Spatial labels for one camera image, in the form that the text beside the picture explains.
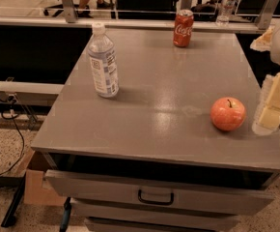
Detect red apple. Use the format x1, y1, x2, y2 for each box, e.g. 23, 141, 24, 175
210, 97, 246, 131

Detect blue plastic water bottle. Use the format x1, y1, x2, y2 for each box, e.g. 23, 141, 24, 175
88, 22, 119, 98

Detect seated person legs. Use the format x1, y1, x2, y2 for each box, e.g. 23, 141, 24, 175
77, 0, 111, 18

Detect grey drawer cabinet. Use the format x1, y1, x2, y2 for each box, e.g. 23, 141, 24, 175
32, 29, 280, 232

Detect red coke can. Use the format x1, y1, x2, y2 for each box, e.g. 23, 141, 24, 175
173, 9, 194, 47

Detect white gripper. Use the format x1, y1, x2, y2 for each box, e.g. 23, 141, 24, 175
250, 18, 280, 135

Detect black power cable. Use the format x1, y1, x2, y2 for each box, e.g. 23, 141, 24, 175
0, 13, 26, 179

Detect clear background water bottle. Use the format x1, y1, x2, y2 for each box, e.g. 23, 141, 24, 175
216, 0, 237, 26

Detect cardboard box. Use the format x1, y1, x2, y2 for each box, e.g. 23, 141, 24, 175
18, 150, 66, 206

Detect metal railing frame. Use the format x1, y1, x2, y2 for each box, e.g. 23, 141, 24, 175
0, 0, 280, 35

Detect black drawer handle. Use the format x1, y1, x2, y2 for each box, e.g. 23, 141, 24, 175
137, 189, 175, 206

